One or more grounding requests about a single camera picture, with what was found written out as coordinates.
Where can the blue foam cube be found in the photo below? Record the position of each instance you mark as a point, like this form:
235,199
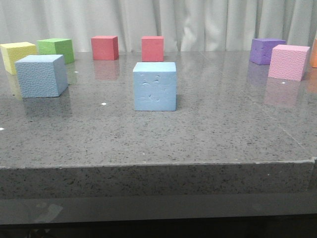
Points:
154,85
41,75

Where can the right red foam cube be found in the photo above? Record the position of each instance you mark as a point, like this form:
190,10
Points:
152,48

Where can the red foam cube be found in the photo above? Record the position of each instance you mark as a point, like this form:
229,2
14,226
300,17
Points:
105,47
152,48

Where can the left red foam cube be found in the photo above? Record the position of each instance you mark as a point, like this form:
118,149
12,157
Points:
105,47

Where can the grey curtain backdrop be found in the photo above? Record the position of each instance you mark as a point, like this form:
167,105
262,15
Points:
186,25

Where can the purple foam cube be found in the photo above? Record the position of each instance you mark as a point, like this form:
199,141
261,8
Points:
261,49

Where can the green foam cube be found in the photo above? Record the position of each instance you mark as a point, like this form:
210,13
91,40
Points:
57,46

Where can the pink foam cube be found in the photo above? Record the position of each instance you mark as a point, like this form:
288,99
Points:
288,62

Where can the yellow foam cube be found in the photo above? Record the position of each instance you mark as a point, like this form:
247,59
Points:
13,52

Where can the orange foam cube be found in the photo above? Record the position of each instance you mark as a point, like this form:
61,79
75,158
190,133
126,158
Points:
313,58

